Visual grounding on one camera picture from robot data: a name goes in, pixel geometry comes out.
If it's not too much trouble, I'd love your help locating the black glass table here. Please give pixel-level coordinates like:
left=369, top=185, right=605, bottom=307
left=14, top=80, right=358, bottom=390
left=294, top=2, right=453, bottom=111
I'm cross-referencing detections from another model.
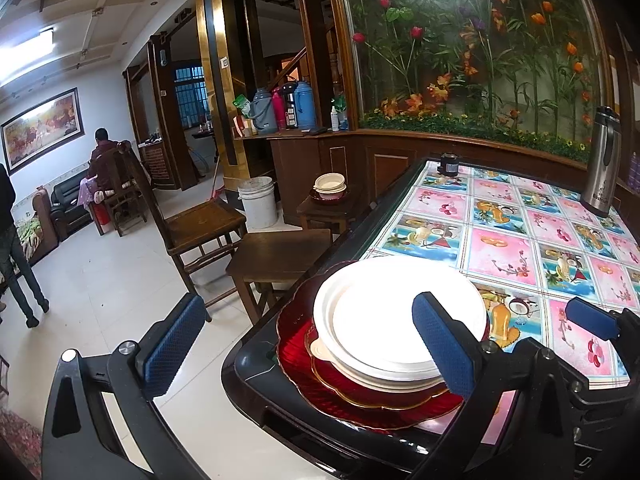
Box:
left=221, top=157, right=640, bottom=480

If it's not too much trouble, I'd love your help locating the white plastic bucket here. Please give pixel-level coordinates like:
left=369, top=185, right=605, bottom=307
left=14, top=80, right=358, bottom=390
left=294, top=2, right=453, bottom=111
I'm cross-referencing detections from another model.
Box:
left=237, top=176, right=278, bottom=230

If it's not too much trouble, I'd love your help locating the colourful printed tablecloth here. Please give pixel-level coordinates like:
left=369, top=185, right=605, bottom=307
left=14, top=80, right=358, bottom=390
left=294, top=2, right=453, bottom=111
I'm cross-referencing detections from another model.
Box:
left=362, top=159, right=640, bottom=431

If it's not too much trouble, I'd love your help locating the grey-blue thermos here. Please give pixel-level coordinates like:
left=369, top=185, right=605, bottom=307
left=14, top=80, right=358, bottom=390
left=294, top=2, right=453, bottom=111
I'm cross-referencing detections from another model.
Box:
left=250, top=88, right=277, bottom=135

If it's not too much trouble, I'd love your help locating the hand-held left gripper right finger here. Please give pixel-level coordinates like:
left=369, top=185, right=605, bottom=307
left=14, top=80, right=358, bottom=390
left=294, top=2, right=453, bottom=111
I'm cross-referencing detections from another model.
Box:
left=411, top=291, right=583, bottom=480

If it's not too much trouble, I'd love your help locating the cream bowl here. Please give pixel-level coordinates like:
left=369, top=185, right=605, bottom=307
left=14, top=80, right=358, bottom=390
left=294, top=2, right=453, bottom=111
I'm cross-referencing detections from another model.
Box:
left=313, top=172, right=347, bottom=196

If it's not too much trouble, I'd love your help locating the artificial flower display panel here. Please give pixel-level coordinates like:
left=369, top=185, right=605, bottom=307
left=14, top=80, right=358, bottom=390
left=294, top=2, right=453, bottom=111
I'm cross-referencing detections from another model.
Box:
left=330, top=0, right=616, bottom=161

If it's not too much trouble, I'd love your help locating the framed wall painting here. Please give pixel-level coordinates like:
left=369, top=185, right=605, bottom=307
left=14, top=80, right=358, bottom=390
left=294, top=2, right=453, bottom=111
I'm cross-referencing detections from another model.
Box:
left=0, top=87, right=83, bottom=176

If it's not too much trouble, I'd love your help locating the mop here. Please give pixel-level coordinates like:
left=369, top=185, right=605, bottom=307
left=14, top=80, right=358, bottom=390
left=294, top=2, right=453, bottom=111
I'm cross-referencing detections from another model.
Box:
left=210, top=152, right=226, bottom=201

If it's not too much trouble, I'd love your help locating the dark wooden chair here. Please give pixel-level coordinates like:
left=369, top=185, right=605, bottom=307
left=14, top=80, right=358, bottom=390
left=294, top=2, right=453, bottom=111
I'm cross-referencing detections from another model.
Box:
left=92, top=147, right=148, bottom=237

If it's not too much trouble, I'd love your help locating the pink thermos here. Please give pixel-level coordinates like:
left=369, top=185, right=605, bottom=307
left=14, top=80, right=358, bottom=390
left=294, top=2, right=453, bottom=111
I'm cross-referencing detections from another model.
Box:
left=271, top=87, right=287, bottom=131

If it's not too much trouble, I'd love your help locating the stainless steel flask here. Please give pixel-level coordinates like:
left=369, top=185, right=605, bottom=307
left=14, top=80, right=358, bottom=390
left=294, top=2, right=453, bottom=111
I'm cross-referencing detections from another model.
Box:
left=580, top=106, right=622, bottom=218

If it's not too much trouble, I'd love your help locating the small red gold-rimmed plate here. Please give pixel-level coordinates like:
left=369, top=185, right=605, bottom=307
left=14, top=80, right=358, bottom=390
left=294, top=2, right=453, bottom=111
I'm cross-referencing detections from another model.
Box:
left=304, top=322, right=451, bottom=409

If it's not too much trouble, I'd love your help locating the large white bowl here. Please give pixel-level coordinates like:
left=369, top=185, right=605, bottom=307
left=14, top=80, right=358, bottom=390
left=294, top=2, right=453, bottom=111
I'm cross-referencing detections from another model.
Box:
left=313, top=256, right=488, bottom=378

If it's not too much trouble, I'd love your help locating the black thermos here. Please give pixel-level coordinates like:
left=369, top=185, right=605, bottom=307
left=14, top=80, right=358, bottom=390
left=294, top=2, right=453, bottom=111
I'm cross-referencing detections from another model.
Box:
left=280, top=82, right=299, bottom=130

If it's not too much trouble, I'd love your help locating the wooden cabinet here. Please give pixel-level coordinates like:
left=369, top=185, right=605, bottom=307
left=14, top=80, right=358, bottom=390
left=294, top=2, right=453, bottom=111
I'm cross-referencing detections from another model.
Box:
left=232, top=127, right=596, bottom=231

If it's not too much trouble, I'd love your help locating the pink cloth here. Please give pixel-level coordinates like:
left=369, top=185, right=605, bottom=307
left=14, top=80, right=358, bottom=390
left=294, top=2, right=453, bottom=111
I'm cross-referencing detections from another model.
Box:
left=77, top=177, right=106, bottom=207

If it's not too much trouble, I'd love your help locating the small dark wooden stool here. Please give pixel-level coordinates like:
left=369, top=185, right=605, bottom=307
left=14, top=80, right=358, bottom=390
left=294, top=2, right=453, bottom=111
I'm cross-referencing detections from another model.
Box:
left=296, top=187, right=366, bottom=241

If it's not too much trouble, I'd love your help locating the brown sofa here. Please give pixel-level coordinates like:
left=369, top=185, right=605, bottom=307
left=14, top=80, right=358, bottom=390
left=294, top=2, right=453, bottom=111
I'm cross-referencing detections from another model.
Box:
left=10, top=187, right=60, bottom=266

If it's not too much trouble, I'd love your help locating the blue thermos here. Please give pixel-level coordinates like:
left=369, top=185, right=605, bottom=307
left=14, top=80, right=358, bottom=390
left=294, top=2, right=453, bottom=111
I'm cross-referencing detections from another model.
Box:
left=294, top=80, right=317, bottom=131

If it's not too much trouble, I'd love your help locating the large red scalloped plate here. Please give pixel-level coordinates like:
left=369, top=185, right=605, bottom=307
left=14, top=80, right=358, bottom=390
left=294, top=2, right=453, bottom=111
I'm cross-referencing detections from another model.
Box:
left=276, top=260, right=493, bottom=431

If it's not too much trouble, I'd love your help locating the black sofa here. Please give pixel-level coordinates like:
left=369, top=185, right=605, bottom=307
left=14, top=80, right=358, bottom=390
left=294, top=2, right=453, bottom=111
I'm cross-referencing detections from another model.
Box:
left=50, top=170, right=93, bottom=241

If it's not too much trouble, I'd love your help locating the golden wooden column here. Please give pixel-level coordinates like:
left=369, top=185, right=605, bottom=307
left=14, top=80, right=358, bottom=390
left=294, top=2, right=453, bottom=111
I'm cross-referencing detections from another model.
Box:
left=192, top=0, right=261, bottom=193

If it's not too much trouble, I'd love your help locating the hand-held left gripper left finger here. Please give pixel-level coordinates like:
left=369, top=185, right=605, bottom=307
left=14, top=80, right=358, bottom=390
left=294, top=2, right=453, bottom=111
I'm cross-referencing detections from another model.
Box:
left=41, top=291, right=211, bottom=480

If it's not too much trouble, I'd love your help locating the ceiling light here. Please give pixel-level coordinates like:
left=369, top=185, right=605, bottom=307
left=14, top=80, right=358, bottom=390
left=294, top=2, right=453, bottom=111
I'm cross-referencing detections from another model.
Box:
left=0, top=27, right=56, bottom=88

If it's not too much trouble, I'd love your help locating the patterned cloth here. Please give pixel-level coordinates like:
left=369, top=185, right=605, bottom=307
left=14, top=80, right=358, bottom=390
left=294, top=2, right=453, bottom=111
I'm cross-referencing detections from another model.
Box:
left=0, top=407, right=43, bottom=480

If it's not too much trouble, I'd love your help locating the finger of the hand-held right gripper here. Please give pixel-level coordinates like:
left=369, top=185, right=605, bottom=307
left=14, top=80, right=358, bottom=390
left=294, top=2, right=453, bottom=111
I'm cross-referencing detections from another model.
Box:
left=566, top=296, right=640, bottom=356

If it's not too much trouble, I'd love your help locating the dark red bowl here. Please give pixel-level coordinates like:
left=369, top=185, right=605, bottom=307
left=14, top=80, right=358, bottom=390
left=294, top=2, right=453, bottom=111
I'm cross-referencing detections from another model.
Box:
left=310, top=187, right=349, bottom=206

